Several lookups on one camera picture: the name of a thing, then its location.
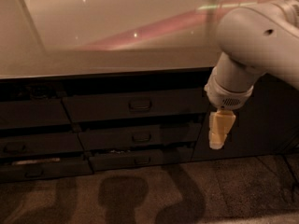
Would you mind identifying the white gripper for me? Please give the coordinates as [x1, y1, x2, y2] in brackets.
[204, 75, 253, 149]

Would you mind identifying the dark drawer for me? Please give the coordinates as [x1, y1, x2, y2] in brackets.
[0, 99, 69, 129]
[78, 122, 202, 150]
[63, 89, 208, 122]
[0, 133, 83, 158]
[0, 157, 93, 183]
[89, 147, 193, 172]

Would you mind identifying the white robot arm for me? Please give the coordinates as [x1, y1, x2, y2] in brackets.
[205, 0, 299, 149]

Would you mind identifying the dark cabinet door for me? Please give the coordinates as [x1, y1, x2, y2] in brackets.
[192, 75, 299, 161]

